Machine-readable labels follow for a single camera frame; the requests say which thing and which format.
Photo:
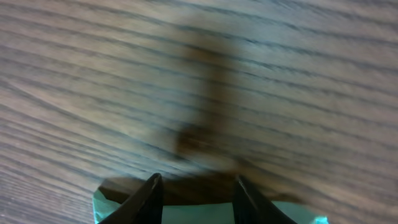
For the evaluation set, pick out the teal wet wipes packet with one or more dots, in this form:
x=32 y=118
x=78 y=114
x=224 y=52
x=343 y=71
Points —
x=221 y=213

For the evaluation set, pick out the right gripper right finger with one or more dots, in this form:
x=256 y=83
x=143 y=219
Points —
x=251 y=207

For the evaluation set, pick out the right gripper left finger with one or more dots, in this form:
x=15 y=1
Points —
x=143 y=207

